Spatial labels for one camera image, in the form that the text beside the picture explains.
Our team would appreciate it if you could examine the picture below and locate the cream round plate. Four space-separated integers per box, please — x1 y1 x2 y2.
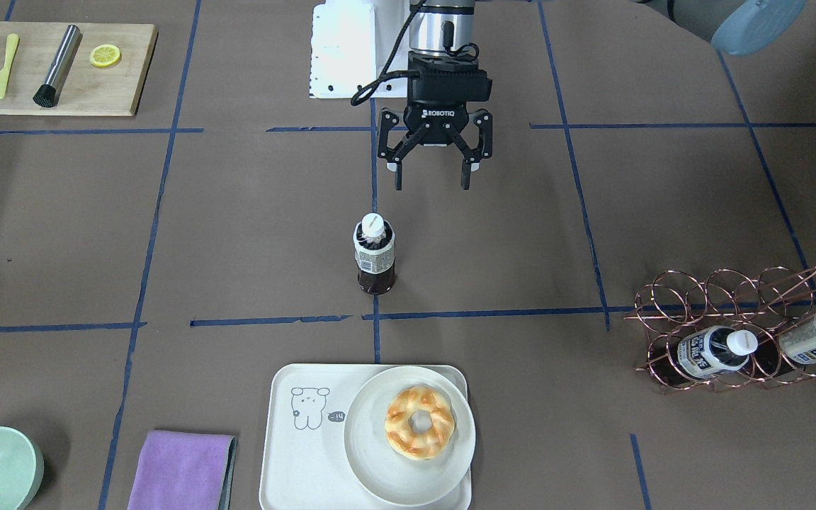
344 365 477 509

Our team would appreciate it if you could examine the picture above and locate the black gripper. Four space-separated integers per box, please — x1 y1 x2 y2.
377 56 494 191

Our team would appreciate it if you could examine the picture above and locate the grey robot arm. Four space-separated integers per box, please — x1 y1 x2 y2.
377 1 805 190

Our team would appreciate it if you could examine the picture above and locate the yellow plastic knife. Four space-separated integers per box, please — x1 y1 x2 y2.
0 33 20 100

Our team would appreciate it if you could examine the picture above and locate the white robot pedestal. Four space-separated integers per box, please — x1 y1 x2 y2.
309 1 412 99

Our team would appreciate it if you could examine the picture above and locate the lemon slice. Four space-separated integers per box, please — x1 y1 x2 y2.
89 43 123 68

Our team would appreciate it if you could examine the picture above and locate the purple folded cloth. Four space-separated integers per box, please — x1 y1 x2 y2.
127 430 237 509

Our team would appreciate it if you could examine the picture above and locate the wooden cutting board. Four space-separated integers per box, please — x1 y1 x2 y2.
0 21 158 116

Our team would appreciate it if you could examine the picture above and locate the steel muddler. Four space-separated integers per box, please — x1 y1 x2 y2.
33 25 82 108

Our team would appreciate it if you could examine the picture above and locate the cream rectangular tray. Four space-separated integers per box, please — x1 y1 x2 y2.
259 363 472 510

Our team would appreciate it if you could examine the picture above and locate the glazed ring donut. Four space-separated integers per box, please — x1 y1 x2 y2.
383 385 456 460

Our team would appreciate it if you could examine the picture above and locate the copper wire bottle rack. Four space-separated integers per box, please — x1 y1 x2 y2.
631 266 816 392

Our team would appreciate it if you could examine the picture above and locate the dark tea bottle top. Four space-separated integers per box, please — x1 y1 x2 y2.
352 212 396 295

